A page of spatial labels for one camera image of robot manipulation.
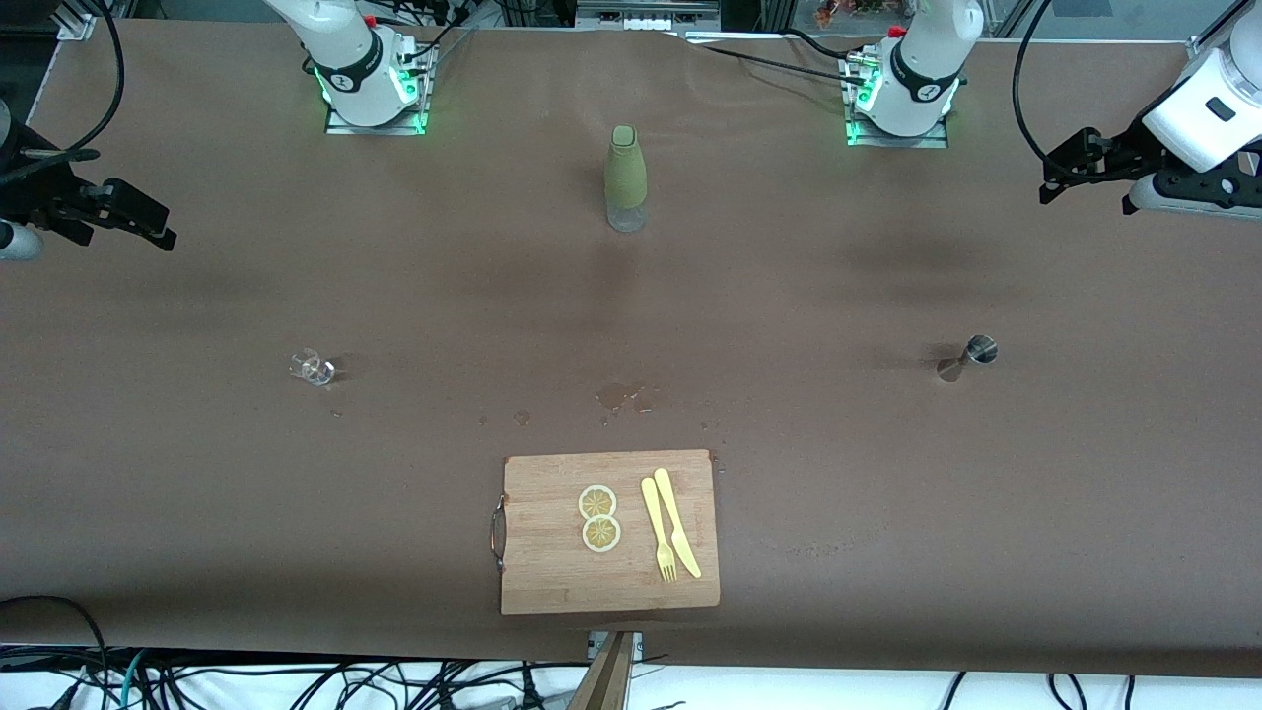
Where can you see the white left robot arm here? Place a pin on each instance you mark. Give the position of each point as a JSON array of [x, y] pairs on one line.
[[922, 69]]

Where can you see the aluminium frame corner profile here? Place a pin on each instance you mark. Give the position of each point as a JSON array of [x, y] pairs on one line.
[[77, 20], [1208, 44]]

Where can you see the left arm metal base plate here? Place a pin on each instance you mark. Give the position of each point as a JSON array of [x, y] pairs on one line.
[[897, 141]]

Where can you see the yellow plastic fork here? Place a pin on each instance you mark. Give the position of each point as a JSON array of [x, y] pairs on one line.
[[656, 523]]

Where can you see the steel jigger measuring cup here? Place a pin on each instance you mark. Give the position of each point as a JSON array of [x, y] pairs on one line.
[[971, 355]]

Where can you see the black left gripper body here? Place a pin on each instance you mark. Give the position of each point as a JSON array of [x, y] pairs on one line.
[[1120, 149]]

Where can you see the green sleeved glass bottle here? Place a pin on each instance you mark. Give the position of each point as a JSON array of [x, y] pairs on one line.
[[626, 173]]

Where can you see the yellow plastic knife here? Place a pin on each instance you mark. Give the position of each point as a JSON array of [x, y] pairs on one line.
[[675, 518]]

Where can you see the brown table cover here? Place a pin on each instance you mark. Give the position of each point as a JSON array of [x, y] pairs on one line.
[[394, 247]]

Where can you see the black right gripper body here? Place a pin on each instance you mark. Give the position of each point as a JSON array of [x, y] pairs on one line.
[[39, 187]]

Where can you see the wooden beam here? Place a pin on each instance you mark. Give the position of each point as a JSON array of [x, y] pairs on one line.
[[606, 685]]

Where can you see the clear glass cup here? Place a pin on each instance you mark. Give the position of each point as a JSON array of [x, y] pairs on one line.
[[312, 368]]

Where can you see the lemon slice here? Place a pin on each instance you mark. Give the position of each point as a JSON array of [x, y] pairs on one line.
[[597, 502], [601, 534]]

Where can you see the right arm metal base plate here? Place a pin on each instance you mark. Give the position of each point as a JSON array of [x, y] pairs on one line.
[[340, 128]]

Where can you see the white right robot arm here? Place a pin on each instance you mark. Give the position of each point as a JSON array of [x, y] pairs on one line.
[[345, 54]]

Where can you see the wooden cutting board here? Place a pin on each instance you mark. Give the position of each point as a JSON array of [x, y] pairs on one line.
[[606, 577]]

